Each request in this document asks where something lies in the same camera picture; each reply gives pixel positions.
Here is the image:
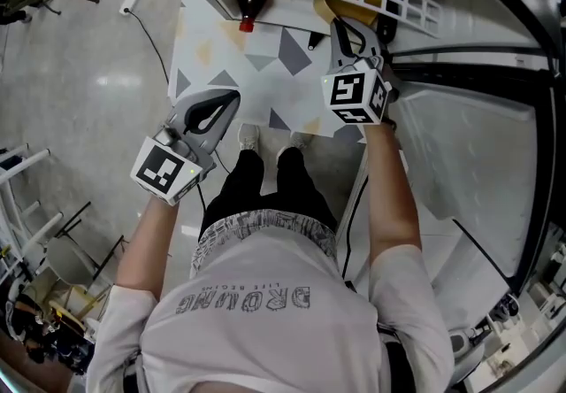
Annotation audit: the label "dark cluttered equipment pile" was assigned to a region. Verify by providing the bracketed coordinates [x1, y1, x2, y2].
[0, 279, 99, 378]

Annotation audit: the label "person's right white shoe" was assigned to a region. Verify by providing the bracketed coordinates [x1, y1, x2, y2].
[288, 130, 313, 151]

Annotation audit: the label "person's left white shoe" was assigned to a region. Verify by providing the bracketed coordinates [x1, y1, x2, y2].
[237, 122, 262, 153]

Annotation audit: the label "person's white shoe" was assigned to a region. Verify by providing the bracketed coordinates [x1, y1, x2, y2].
[237, 122, 262, 153]
[288, 130, 313, 151]

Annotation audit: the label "person's black trousers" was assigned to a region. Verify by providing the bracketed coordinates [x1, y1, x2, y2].
[198, 146, 340, 243]

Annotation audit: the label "dark cola bottle red cap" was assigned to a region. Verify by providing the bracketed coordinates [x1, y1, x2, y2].
[235, 0, 273, 34]

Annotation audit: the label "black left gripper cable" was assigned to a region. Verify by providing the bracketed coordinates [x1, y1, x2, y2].
[195, 150, 232, 216]

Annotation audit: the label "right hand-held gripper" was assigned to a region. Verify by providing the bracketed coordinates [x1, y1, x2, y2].
[319, 17, 394, 127]

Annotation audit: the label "person's white printed t-shirt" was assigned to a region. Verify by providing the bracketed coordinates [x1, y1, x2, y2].
[86, 208, 457, 393]

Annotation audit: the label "yellow-brown curved object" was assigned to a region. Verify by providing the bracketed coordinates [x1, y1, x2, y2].
[312, 0, 379, 27]

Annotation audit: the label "black power strip cable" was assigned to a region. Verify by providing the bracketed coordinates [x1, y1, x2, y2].
[126, 9, 172, 83]

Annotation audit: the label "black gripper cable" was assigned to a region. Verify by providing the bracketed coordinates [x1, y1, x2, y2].
[337, 173, 371, 291]
[195, 150, 232, 216]

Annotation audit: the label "person's left forearm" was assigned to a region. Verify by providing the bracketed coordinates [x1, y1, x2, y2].
[114, 194, 181, 309]

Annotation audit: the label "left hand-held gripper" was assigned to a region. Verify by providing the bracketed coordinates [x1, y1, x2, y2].
[129, 89, 242, 208]

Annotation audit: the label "beige chair black legs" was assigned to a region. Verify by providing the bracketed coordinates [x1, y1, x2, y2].
[45, 200, 130, 296]

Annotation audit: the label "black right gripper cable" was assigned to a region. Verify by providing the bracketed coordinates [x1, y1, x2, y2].
[337, 173, 371, 291]

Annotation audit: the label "white geometric patterned mat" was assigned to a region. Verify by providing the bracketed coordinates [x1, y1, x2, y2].
[166, 0, 369, 145]

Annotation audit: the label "white metal rack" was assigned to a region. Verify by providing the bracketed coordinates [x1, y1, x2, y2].
[0, 142, 66, 282]

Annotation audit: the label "person's right forearm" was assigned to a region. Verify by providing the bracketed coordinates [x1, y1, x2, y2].
[361, 119, 422, 269]

